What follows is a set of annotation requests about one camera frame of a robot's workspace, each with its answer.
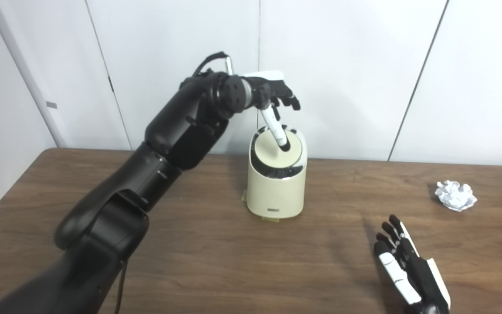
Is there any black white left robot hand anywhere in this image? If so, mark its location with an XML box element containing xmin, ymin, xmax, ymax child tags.
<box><xmin>241</xmin><ymin>70</ymin><xmax>302</xmax><ymax>153</ymax></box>

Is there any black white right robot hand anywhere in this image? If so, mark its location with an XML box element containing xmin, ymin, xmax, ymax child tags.
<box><xmin>373</xmin><ymin>214</ymin><xmax>451</xmax><ymax>314</ymax></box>

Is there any round cream bin lid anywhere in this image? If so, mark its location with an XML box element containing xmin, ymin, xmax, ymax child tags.
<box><xmin>253</xmin><ymin>131</ymin><xmax>303</xmax><ymax>166</ymax></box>

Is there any white paper ball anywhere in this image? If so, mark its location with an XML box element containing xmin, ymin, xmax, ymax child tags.
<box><xmin>435</xmin><ymin>180</ymin><xmax>478</xmax><ymax>212</ymax></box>

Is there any cream-colored desktop bin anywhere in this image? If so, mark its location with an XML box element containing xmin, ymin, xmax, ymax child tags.
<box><xmin>245</xmin><ymin>126</ymin><xmax>308</xmax><ymax>220</ymax></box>

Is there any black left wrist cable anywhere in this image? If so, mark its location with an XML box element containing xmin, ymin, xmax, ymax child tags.
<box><xmin>194</xmin><ymin>51</ymin><xmax>234</xmax><ymax>77</ymax></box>

